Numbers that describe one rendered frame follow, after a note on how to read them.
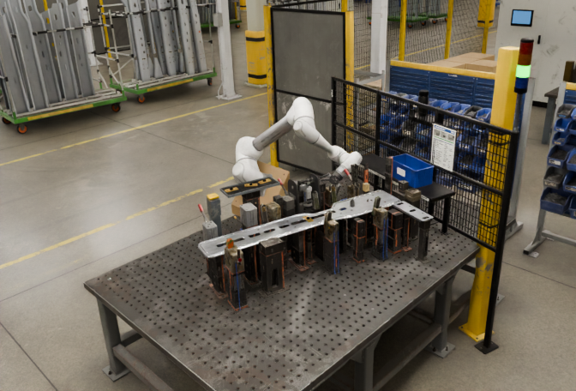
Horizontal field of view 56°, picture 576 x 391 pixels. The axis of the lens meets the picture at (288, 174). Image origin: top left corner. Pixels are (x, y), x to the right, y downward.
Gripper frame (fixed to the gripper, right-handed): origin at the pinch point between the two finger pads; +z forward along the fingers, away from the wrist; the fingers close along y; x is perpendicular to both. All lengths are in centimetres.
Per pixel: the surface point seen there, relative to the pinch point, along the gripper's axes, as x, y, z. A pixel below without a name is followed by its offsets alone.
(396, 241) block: -54, 44, -7
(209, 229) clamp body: -57, -50, 71
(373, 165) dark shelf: 6.4, 15.9, -45.2
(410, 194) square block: -50, 29, -36
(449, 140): -53, 22, -80
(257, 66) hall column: 709, -79, -189
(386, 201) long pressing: -45, 23, -22
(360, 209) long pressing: -50, 12, -5
